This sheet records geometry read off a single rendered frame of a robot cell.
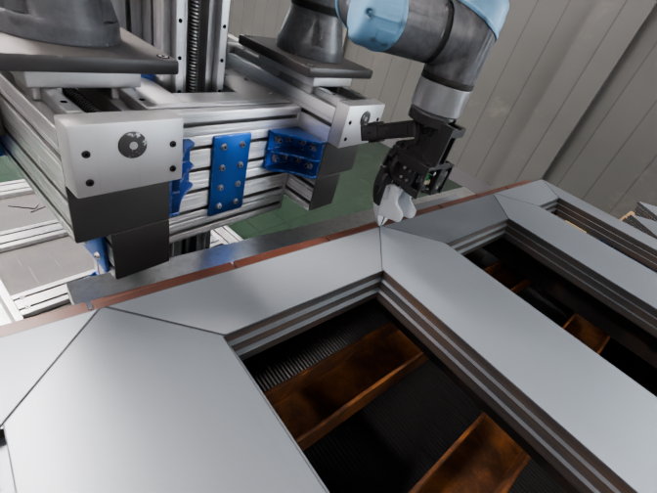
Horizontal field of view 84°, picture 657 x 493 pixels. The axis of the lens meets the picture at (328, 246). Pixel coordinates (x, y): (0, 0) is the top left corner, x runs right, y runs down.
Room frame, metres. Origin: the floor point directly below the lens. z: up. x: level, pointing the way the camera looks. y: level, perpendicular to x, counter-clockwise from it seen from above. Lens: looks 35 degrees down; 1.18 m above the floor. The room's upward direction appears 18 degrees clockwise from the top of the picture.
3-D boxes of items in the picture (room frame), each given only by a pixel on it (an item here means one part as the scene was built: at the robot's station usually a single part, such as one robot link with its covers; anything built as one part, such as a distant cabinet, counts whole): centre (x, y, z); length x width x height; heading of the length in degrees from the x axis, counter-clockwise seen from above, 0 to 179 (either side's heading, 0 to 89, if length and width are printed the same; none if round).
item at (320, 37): (0.92, 0.18, 1.09); 0.15 x 0.15 x 0.10
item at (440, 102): (0.58, -0.09, 1.09); 0.08 x 0.08 x 0.05
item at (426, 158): (0.58, -0.09, 1.00); 0.09 x 0.08 x 0.12; 50
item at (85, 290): (0.83, -0.10, 0.66); 1.30 x 0.20 x 0.03; 140
